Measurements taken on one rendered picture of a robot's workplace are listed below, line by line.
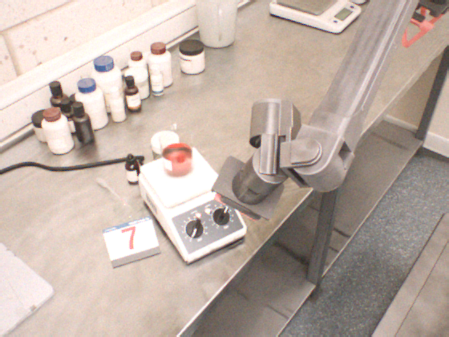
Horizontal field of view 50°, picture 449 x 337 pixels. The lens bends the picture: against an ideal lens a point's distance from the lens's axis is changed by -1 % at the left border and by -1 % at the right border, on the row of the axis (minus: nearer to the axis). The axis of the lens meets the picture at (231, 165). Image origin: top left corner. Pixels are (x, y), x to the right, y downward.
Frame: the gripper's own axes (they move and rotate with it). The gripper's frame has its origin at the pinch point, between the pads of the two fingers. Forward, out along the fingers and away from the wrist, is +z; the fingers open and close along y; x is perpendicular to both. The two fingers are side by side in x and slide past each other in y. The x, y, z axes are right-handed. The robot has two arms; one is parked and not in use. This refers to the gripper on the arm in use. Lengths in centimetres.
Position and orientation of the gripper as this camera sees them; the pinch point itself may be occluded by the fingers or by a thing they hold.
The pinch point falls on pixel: (233, 203)
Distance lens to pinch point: 83.5
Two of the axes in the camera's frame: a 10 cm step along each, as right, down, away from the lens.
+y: -8.8, -4.8, -0.8
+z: -2.7, 3.5, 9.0
